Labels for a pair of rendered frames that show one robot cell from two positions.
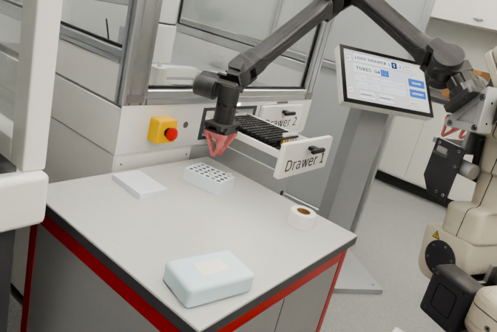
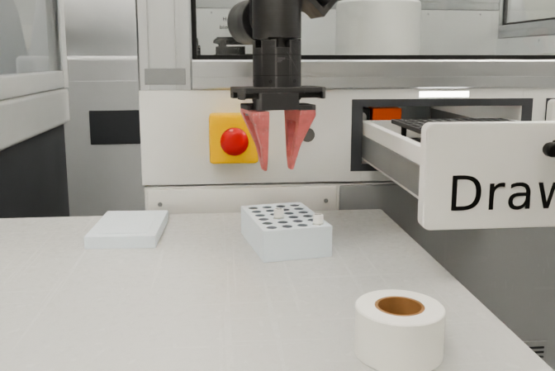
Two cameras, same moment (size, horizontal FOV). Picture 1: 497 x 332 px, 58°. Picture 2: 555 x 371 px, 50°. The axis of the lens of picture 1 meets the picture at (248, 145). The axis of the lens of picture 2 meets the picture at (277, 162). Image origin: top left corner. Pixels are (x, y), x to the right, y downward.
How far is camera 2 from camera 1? 0.92 m
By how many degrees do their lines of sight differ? 49
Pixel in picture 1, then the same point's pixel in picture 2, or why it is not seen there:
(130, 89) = (154, 59)
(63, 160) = not seen: hidden behind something
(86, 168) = not seen: hidden behind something
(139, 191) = (93, 233)
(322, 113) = not seen: outside the picture
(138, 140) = (191, 159)
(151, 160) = (234, 203)
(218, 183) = (262, 230)
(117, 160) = (150, 196)
